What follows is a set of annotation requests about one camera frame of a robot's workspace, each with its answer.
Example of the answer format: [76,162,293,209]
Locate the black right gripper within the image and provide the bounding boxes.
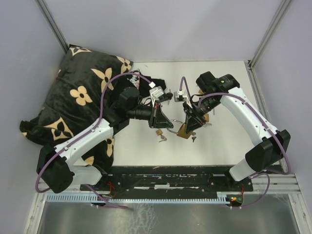
[182,95,220,134]

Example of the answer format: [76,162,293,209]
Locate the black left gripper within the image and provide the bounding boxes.
[128,100,174,129]

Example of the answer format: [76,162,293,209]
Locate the large brass padlock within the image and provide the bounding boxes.
[167,119,193,139]

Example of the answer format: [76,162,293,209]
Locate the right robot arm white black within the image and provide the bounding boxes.
[174,72,291,191]

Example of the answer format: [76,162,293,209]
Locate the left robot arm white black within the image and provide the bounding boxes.
[37,86,173,194]

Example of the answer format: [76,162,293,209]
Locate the small padlock key bunch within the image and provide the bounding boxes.
[159,135,167,142]

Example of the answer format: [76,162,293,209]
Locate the small brass padlock long shackle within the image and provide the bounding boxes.
[156,129,163,136]

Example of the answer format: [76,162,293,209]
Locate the medium brass padlock long shackle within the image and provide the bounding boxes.
[204,109,215,122]

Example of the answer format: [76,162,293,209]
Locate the black padlock with keys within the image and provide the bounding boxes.
[161,90,173,105]

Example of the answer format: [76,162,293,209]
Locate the black printed garment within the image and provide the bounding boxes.
[105,75,151,101]

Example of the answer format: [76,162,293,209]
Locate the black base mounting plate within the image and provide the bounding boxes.
[93,166,254,199]

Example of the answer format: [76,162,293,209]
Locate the black floral pillow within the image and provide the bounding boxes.
[19,44,134,171]

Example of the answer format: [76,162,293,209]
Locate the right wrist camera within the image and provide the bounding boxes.
[174,90,192,107]

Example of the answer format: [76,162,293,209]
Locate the light blue cable duct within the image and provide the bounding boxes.
[46,191,244,203]

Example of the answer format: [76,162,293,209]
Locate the right aluminium corner post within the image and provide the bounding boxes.
[248,0,293,70]

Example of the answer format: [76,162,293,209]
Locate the aluminium corner post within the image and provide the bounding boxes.
[35,0,69,53]
[248,0,293,70]

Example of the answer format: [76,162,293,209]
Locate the left aluminium corner post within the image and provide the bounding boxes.
[35,0,69,53]

